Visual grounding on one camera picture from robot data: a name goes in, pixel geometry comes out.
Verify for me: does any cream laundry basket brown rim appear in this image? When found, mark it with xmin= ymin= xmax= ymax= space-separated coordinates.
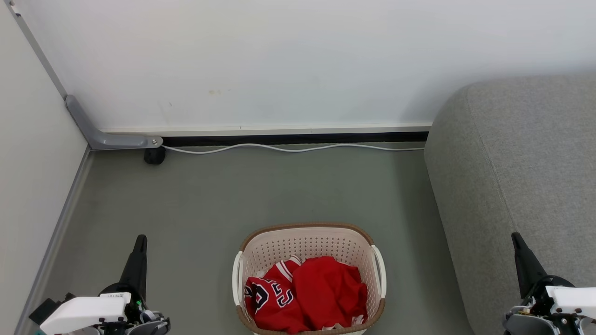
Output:
xmin=232 ymin=222 xmax=387 ymax=335

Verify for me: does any black wall base strip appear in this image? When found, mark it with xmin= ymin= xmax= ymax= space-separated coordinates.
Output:
xmin=162 ymin=132 xmax=429 ymax=146

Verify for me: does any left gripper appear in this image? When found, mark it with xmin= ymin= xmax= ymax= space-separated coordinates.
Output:
xmin=98 ymin=234 xmax=171 ymax=335

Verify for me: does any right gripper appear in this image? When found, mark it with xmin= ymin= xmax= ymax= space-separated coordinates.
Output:
xmin=503 ymin=232 xmax=596 ymax=335

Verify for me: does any grey couch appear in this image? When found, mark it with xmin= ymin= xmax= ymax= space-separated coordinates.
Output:
xmin=424 ymin=77 xmax=596 ymax=335

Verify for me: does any grey metal partition foot bracket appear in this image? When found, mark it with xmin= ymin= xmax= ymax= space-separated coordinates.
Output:
xmin=65 ymin=94 xmax=163 ymax=150

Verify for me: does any grey partition corner post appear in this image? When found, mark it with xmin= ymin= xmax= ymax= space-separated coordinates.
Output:
xmin=5 ymin=0 xmax=69 ymax=99

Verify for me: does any red basketball jersey with number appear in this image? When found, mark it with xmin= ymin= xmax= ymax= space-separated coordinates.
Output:
xmin=244 ymin=255 xmax=310 ymax=334

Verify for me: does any white floor cable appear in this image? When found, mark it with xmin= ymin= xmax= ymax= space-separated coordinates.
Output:
xmin=162 ymin=143 xmax=425 ymax=154

